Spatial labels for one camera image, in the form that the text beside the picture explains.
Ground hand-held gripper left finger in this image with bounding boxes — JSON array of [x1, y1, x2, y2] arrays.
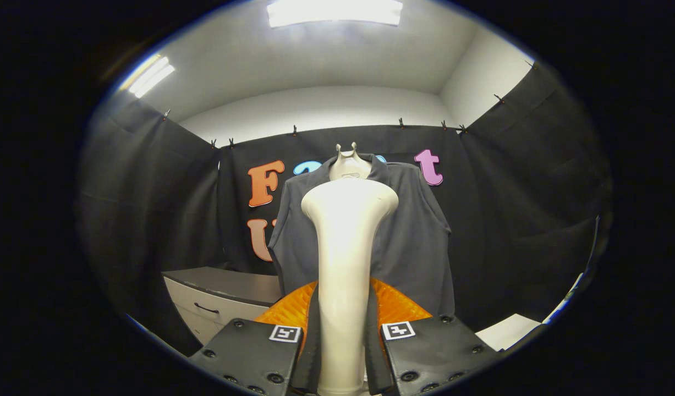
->
[[188, 279, 322, 396]]

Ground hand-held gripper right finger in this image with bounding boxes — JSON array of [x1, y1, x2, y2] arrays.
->
[[369, 276, 502, 396]]

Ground white garment steamer head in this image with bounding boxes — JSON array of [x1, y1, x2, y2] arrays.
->
[[300, 177, 399, 396]]

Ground grey button-up shirt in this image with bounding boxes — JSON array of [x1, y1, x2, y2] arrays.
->
[[267, 154, 456, 317]]

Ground cream garment hanger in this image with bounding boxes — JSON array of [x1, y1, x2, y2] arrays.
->
[[329, 142, 372, 181]]

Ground grey and white drawer cabinet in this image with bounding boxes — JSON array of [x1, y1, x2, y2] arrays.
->
[[162, 267, 284, 347]]

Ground white ribbed box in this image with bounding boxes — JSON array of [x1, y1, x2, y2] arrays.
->
[[475, 313, 541, 351]]

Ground black backdrop cloth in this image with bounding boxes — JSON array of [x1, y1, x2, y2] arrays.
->
[[78, 60, 613, 355]]

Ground row of black cloth clips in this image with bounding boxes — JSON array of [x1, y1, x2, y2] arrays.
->
[[161, 60, 537, 149]]

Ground ceiling light strip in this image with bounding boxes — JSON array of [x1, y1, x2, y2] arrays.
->
[[119, 53, 175, 100]]

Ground ceiling light panel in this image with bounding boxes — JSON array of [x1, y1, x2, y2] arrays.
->
[[267, 0, 404, 28]]

